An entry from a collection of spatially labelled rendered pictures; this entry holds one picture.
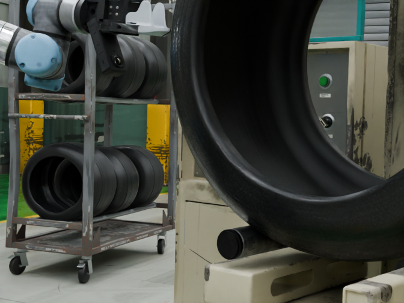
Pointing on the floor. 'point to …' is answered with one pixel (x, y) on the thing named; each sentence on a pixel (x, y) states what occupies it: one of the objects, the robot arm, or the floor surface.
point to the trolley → (91, 159)
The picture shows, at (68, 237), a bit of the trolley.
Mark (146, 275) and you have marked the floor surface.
